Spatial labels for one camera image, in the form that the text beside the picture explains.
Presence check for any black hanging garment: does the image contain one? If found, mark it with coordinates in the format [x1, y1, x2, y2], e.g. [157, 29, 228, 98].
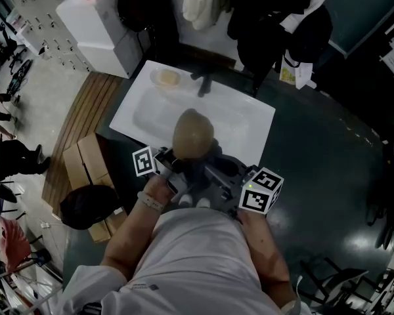
[227, 0, 334, 95]

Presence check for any black folding chair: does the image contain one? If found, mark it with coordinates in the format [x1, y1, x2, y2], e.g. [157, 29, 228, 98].
[297, 257, 387, 310]

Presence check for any black bag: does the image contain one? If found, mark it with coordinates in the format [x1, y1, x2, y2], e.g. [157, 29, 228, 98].
[117, 0, 180, 34]

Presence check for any black faucet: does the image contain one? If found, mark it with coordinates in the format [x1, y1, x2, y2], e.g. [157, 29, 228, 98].
[190, 70, 215, 98]

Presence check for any black backpack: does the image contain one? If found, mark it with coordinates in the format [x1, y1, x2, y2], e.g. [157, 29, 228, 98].
[59, 184, 121, 231]

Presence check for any red chair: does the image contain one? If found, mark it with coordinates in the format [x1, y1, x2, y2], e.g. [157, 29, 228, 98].
[0, 215, 33, 274]

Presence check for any cream hanging garment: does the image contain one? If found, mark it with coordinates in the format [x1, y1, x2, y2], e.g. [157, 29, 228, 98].
[182, 0, 231, 31]

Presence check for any beige soap bar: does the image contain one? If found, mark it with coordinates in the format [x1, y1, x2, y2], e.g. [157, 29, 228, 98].
[160, 70, 180, 85]

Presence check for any clear soap dish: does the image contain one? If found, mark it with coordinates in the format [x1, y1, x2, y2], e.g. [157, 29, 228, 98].
[149, 67, 182, 91]

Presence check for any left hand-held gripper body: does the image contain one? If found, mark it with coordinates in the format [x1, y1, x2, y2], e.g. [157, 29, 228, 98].
[132, 146, 188, 203]

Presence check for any white sink basin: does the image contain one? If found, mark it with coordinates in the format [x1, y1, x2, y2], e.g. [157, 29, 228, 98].
[109, 60, 276, 171]

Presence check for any black office chair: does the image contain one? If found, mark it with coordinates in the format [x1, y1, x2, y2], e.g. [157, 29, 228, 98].
[0, 21, 29, 75]

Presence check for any wooden slatted pallet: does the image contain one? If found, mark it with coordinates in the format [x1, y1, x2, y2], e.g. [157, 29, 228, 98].
[41, 71, 124, 217]

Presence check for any white tote bag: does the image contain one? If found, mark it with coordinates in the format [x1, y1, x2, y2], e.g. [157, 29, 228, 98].
[279, 49, 317, 91]

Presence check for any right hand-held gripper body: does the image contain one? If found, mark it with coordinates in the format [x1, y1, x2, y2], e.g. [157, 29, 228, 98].
[203, 154, 285, 224]

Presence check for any person's white shirt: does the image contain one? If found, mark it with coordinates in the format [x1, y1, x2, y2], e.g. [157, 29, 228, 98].
[57, 207, 313, 315]

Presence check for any grey locker cabinet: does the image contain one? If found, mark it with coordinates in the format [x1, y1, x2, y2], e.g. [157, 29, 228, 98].
[0, 0, 93, 74]

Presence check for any bicycle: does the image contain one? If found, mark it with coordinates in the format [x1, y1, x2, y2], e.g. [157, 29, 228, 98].
[5, 58, 33, 96]

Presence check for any dark green board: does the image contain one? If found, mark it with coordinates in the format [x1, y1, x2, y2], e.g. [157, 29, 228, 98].
[324, 0, 394, 58]

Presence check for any person's left hand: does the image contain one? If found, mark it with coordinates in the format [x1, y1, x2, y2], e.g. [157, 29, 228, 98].
[143, 175, 179, 206]

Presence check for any cardboard box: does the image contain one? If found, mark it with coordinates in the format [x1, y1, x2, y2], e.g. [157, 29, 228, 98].
[62, 132, 129, 244]

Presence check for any white wrist band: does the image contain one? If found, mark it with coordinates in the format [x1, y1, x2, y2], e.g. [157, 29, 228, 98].
[137, 190, 166, 213]

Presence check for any white cabinet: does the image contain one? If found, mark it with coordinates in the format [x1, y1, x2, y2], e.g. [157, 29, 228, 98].
[55, 0, 152, 79]

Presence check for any person's right forearm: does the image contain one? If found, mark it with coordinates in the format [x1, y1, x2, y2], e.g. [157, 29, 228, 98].
[238, 208, 292, 284]

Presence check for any person's left forearm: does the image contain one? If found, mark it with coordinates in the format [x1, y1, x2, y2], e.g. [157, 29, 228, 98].
[99, 191, 167, 280]

